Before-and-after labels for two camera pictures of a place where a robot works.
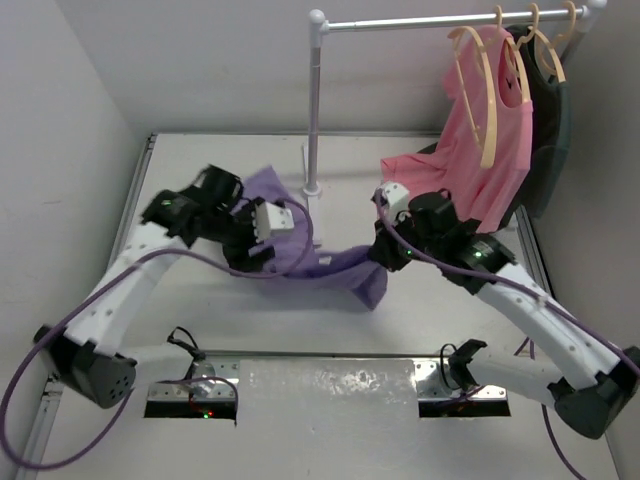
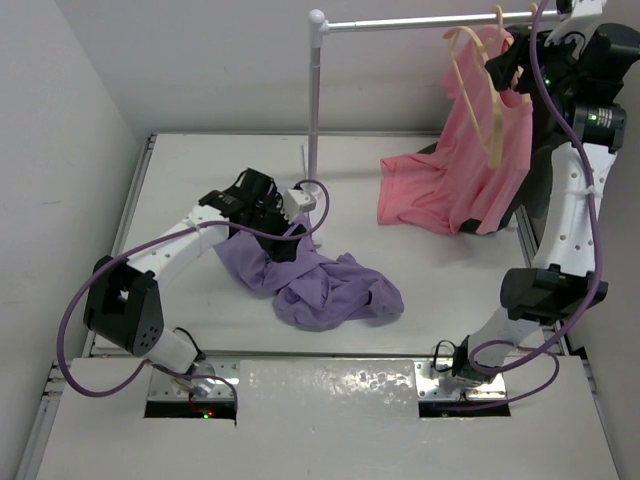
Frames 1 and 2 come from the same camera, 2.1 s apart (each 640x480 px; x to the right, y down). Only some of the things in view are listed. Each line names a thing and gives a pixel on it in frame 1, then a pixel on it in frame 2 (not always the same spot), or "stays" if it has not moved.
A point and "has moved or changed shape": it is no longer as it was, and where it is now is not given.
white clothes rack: x=584 y=13 stays
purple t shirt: x=293 y=250 has moved or changed shape
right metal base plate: x=430 y=385 stays
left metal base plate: x=206 y=380 stays
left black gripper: x=238 y=258 → x=280 y=250
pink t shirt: x=483 y=156 stays
